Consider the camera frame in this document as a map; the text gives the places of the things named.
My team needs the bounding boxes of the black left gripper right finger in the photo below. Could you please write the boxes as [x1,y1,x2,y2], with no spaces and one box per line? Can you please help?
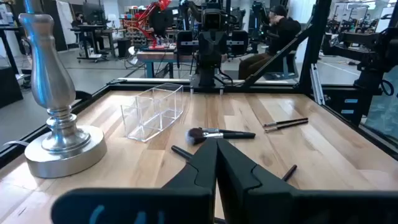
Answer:
[216,138,398,224]

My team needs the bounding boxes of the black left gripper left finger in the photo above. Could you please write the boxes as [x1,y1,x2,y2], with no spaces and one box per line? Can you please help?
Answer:
[50,138,218,224]

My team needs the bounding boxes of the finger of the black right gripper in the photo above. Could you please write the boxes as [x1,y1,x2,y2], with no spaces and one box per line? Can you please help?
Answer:
[177,30,214,68]
[213,30,249,68]

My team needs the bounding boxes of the black spoolie brush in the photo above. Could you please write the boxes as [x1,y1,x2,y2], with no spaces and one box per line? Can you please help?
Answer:
[170,144,194,162]

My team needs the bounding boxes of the large fluffy powder brush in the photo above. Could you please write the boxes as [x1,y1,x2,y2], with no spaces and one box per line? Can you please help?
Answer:
[185,127,257,146]

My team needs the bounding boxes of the wooden table blue legs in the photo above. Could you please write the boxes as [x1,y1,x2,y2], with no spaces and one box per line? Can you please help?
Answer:
[136,49,200,79]

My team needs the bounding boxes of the seated person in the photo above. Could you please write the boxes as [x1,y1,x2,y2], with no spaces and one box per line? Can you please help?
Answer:
[238,4,303,81]

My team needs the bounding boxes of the grey chair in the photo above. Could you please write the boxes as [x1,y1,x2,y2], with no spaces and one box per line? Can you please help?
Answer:
[263,51,300,81]

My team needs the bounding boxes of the black speaker box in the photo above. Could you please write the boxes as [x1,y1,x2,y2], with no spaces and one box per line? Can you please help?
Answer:
[117,37,132,59]

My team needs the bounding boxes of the clear acrylic organizer box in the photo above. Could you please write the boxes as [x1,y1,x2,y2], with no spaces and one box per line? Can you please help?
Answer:
[120,82,185,143]

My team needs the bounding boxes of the silver aluminium extrusion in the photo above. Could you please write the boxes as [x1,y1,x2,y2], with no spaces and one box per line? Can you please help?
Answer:
[310,63,326,106]

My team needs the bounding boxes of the black office desk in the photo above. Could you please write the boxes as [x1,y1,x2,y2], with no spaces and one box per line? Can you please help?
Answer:
[70,24,116,64]

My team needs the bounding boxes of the person at desk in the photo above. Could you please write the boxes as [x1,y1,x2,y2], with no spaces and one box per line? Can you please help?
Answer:
[70,11,94,41]

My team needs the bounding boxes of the black robot station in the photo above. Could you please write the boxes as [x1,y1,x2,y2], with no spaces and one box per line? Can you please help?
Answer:
[321,26,398,127]

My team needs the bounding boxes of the silver table lamp white shade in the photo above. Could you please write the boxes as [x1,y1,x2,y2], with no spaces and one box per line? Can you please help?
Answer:
[17,0,108,179]

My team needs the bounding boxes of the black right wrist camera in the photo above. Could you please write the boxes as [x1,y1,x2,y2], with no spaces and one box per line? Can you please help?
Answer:
[201,7,224,31]

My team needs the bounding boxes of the black aluminium table frame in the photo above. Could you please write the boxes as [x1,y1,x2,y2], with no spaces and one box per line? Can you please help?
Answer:
[0,0,398,170]

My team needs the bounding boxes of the white lamp cord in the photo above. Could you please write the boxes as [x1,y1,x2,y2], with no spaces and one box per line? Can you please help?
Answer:
[2,139,31,148]

